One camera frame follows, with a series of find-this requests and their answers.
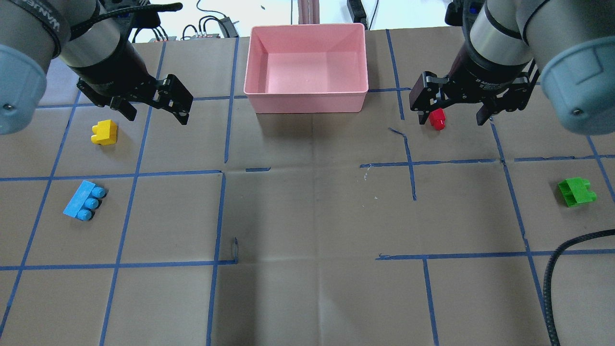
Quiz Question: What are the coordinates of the green toy block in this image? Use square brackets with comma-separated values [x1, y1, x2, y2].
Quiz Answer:
[557, 177, 597, 208]

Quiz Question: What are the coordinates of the aluminium frame post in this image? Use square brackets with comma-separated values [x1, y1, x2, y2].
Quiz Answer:
[298, 0, 320, 25]

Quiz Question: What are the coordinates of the black power adapter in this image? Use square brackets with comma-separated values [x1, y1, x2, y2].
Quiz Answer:
[218, 17, 239, 38]

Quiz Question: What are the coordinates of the black power strip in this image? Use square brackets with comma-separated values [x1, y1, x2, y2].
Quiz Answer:
[345, 0, 367, 25]

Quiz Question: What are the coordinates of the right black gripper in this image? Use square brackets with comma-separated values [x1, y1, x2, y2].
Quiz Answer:
[409, 46, 531, 126]

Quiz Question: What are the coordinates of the yellow toy block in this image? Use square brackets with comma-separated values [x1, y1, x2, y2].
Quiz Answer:
[90, 120, 117, 146]

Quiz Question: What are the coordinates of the blue toy block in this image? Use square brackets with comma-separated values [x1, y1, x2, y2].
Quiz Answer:
[63, 180, 108, 221]

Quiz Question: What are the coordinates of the red toy block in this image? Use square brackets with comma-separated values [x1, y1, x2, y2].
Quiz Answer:
[428, 108, 446, 131]

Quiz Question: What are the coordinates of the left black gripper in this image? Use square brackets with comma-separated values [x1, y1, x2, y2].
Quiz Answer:
[77, 43, 194, 125]

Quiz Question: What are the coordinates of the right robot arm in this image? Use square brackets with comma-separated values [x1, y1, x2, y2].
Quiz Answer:
[409, 0, 615, 136]

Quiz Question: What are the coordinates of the black corrugated cable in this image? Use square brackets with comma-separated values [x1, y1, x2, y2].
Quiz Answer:
[543, 229, 615, 346]

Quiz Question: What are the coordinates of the pink plastic box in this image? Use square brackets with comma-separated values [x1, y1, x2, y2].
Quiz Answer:
[243, 23, 369, 114]

